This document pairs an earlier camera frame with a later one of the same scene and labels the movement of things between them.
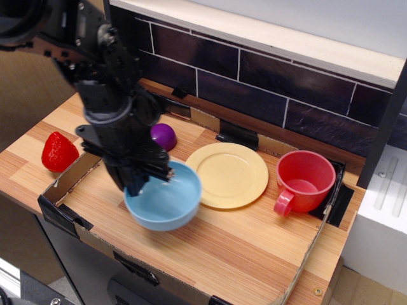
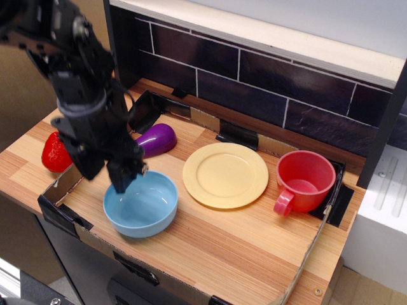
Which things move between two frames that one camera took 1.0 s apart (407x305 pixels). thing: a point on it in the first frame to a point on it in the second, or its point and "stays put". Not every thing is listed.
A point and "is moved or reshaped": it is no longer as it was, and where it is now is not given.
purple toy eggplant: [164, 136] stays put
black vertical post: [397, 102] stays put
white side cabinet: [378, 249] stays put
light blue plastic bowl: [166, 204] is moved or reshaped
